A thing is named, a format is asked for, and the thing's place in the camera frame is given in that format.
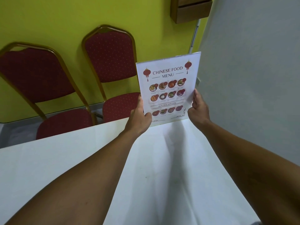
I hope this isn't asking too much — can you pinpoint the red padded gold-frame chair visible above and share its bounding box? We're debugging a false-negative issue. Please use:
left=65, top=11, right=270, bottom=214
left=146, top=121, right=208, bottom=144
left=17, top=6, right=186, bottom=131
left=0, top=42, right=96, bottom=140
left=82, top=24, right=142, bottom=124

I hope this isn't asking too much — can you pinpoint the person's left forearm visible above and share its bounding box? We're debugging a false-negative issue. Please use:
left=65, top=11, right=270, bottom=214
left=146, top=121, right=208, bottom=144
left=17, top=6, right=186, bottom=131
left=5, top=129, right=147, bottom=225

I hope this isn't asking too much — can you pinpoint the person's right hand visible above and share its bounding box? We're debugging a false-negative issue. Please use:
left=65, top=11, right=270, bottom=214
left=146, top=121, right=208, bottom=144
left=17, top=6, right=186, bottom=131
left=187, top=88, right=212, bottom=132

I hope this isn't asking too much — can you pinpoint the white acrylic menu stand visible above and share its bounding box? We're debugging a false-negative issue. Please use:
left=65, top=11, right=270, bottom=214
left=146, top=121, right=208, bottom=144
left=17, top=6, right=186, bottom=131
left=136, top=52, right=202, bottom=127

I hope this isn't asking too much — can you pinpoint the white tablecloth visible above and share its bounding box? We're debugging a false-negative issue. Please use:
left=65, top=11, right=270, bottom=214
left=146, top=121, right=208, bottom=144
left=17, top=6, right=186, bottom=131
left=0, top=115, right=262, bottom=225

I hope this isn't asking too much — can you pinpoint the person's left hand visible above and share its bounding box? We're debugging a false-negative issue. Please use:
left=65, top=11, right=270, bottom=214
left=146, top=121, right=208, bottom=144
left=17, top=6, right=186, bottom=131
left=125, top=94, right=153, bottom=137

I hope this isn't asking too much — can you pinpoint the person's right forearm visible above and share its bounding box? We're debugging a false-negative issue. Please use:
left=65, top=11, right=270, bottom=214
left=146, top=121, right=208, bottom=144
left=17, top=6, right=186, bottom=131
left=196, top=119, right=300, bottom=225

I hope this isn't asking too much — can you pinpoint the white pole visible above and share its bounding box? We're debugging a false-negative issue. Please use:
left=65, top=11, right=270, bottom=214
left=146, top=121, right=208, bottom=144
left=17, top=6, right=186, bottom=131
left=189, top=19, right=201, bottom=55

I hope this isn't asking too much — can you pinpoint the brown cardboard box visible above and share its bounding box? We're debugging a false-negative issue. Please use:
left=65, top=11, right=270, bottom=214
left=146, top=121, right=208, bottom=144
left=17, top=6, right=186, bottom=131
left=170, top=0, right=214, bottom=24

